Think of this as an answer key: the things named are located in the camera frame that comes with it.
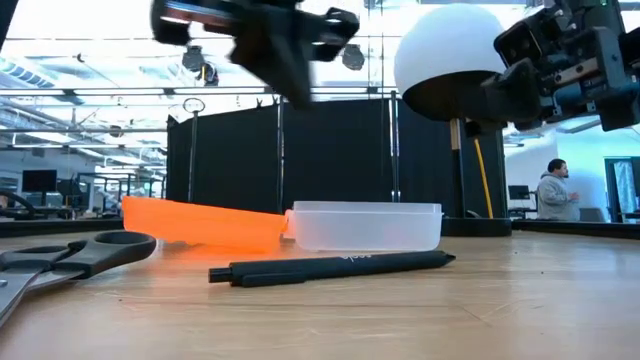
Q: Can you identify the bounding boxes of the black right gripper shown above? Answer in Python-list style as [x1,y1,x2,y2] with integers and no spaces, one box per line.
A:
[463,0,640,139]

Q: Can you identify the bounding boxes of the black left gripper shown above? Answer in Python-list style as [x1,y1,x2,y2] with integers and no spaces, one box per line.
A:
[149,0,361,109]

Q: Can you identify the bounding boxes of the clear plastic supply box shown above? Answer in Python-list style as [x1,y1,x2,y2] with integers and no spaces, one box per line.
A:
[284,200,444,253]

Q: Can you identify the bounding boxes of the orange plastic box lid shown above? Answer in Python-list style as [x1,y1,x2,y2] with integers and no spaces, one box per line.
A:
[121,195,290,254]

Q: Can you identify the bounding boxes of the matte black pen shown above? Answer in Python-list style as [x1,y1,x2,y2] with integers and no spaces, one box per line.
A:
[207,249,457,289]

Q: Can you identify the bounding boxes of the black-handled scissors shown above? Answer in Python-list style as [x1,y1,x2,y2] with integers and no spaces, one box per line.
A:
[0,229,158,329]

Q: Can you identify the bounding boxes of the black ceiling spotlight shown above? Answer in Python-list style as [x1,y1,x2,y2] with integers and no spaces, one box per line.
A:
[180,44,220,87]
[342,44,367,72]

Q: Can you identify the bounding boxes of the person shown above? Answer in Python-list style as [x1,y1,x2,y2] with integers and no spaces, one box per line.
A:
[536,158,581,222]

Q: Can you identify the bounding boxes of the black curtain partition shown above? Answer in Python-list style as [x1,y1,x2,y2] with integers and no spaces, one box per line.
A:
[165,97,507,217]

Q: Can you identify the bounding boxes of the dark computer monitor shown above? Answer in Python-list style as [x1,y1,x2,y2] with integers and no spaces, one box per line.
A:
[21,169,58,194]

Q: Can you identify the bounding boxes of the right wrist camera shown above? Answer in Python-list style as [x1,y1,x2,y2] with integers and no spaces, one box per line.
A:
[493,20,547,67]

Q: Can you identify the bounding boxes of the yellow cable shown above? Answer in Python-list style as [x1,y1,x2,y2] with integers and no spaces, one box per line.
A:
[472,138,495,220]

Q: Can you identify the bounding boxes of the black ring-topped stand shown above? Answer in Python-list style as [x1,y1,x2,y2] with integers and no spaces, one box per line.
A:
[182,96,207,211]

